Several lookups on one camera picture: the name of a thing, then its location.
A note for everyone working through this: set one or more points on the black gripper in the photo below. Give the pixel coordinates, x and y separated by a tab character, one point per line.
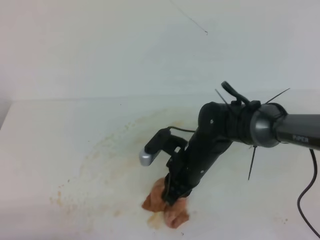
191	164

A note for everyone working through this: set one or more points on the orange-brown rag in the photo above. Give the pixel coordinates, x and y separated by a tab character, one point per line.
175	215

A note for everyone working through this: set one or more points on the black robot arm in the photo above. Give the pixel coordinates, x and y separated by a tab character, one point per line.
220	124

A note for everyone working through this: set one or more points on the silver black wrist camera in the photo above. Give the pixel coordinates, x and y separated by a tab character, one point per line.
164	141

